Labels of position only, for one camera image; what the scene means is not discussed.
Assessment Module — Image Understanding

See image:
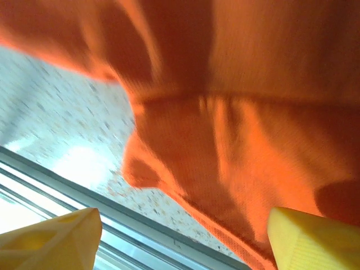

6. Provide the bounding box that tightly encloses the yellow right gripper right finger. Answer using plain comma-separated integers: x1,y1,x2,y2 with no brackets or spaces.
266,206,360,270

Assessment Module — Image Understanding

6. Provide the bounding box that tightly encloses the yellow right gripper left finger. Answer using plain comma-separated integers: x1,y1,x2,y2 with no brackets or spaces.
0,207,104,270

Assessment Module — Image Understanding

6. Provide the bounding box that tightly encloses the orange t-shirt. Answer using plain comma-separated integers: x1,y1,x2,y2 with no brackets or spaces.
0,0,360,270

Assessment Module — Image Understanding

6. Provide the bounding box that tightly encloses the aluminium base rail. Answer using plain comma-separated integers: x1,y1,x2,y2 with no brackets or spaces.
0,146,248,270

